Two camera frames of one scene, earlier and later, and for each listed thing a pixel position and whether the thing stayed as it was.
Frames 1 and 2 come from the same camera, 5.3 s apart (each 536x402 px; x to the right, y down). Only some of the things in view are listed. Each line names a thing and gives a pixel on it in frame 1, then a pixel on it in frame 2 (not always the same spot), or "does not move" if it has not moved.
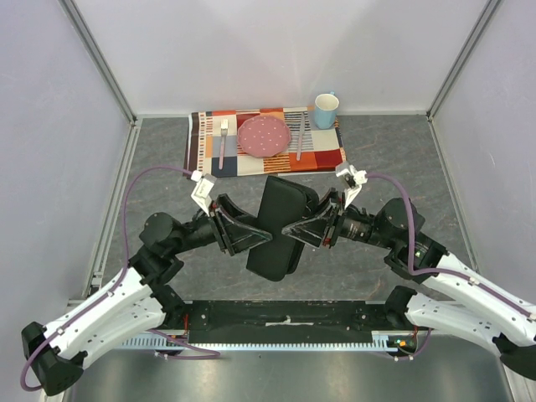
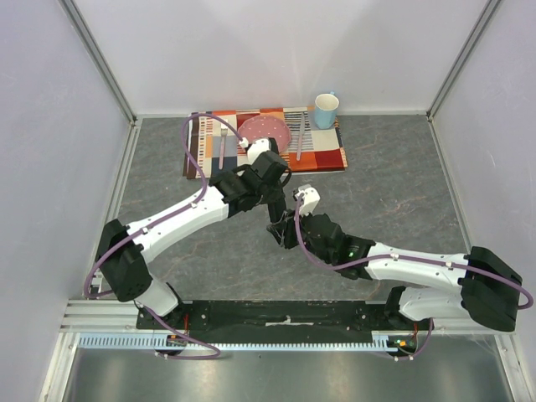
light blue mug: (326, 110) does not move
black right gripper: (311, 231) to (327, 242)
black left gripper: (236, 238) to (277, 196)
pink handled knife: (301, 136) does not move
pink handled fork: (224, 128) does not move
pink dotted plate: (264, 136) does not move
